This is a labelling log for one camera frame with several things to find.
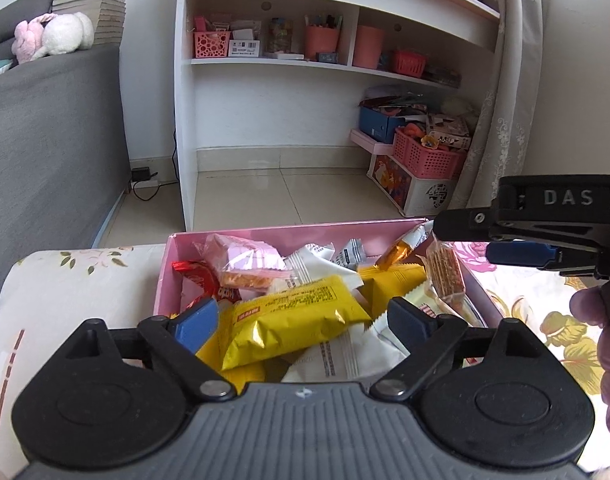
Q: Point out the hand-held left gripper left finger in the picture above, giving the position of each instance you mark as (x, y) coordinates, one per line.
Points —
(197, 322)

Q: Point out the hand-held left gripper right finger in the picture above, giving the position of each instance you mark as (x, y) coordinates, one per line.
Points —
(410, 325)

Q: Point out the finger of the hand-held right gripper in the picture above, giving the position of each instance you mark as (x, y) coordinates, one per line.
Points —
(520, 254)
(465, 224)

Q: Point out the long yellow snack packet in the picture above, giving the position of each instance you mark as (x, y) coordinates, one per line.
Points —
(395, 285)

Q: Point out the clear wafer packet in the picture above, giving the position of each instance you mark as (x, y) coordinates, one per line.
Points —
(445, 270)

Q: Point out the orange lotus root packet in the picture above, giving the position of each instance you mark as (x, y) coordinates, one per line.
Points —
(397, 252)

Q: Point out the pink snack packet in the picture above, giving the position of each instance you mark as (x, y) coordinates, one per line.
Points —
(240, 255)

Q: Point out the white cake packet yellow label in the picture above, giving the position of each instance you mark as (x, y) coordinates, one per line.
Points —
(335, 355)

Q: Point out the large yellow snack packet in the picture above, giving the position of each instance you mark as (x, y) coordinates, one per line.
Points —
(290, 315)

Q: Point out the pink cardboard box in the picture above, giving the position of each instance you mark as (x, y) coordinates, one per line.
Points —
(310, 230)

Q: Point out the white printed storage box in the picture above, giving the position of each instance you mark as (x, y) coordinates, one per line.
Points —
(425, 195)

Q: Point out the pink plastic basket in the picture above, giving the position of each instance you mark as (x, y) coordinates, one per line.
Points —
(425, 162)

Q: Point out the printed cardboard carton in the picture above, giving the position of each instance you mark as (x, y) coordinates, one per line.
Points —
(450, 130)

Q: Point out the lace curtain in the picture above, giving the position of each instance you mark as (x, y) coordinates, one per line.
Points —
(515, 85)

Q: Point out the blue storage box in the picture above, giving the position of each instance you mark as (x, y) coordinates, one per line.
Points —
(377, 125)

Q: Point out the black power adapter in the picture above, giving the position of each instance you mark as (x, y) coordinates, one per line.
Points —
(140, 174)

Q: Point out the small red basket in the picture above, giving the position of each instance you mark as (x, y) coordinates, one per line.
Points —
(409, 64)

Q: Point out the grey sofa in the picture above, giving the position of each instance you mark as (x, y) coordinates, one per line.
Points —
(50, 160)

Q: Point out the white bookshelf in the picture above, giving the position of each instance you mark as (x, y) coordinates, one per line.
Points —
(265, 110)

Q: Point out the pink pen cup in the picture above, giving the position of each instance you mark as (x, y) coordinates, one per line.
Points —
(322, 42)

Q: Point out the clear jar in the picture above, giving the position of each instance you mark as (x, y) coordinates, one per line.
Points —
(280, 35)

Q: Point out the white labelled box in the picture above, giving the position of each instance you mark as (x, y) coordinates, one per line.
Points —
(244, 48)

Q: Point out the pink perforated basket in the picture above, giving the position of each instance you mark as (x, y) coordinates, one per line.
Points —
(212, 45)

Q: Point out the pink white plush toy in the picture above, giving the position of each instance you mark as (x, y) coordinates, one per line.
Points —
(60, 35)

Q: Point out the stack of books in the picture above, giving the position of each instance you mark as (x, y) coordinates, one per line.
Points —
(95, 5)

